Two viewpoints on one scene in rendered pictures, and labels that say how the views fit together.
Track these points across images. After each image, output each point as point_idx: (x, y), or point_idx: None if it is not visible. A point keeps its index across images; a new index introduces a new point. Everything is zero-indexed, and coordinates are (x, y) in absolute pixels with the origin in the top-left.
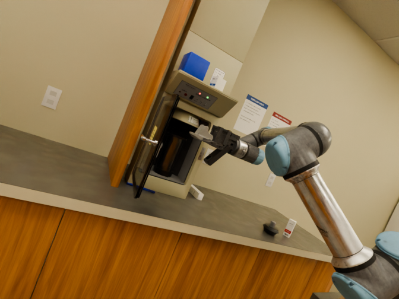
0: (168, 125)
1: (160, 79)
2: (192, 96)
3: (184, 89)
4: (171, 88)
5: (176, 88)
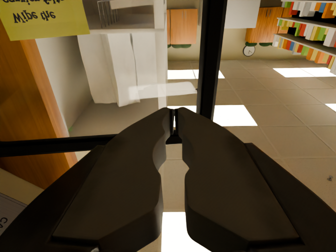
0: (217, 61)
1: (66, 153)
2: None
3: (3, 229)
4: (12, 182)
5: (10, 198)
